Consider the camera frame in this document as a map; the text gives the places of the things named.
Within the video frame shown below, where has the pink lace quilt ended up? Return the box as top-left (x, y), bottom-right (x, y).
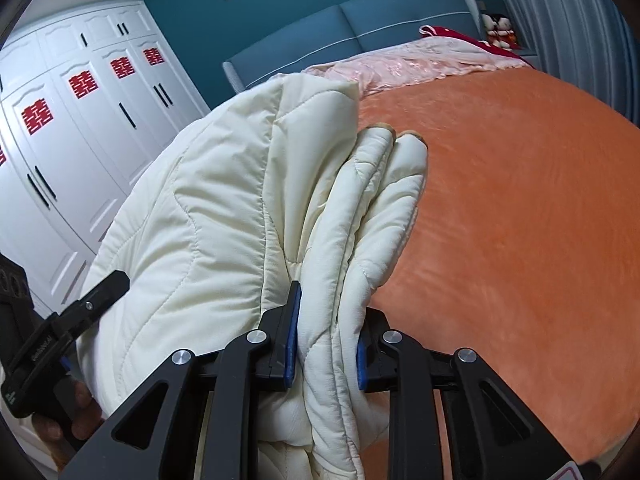
top-left (302, 37), bottom-right (536, 97)

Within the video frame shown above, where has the red cloth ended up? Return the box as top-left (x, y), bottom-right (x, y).
top-left (419, 24), bottom-right (534, 69)

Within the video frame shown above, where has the orange plush blanket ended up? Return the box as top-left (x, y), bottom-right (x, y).
top-left (357, 67), bottom-right (640, 466)

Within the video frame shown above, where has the person's left hand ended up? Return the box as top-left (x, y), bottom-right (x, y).
top-left (30, 379), bottom-right (107, 473)

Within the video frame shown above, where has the white wardrobe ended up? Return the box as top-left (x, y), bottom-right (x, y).
top-left (0, 0), bottom-right (212, 307)

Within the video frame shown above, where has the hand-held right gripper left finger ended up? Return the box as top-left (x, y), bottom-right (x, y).
top-left (62, 280), bottom-right (303, 480)

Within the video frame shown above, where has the blue upholstered headboard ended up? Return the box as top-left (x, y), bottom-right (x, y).
top-left (222, 0), bottom-right (488, 97)

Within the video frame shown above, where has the grey curtain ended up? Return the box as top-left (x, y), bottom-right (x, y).
top-left (485, 0), bottom-right (640, 126)

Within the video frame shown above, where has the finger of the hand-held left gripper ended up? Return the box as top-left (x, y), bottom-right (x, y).
top-left (2, 270), bottom-right (132, 418)

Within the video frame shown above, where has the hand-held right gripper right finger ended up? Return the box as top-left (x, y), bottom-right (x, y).
top-left (356, 307), bottom-right (601, 480)

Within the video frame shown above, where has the cream quilted jacket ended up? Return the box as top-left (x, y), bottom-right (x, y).
top-left (80, 76), bottom-right (430, 480)

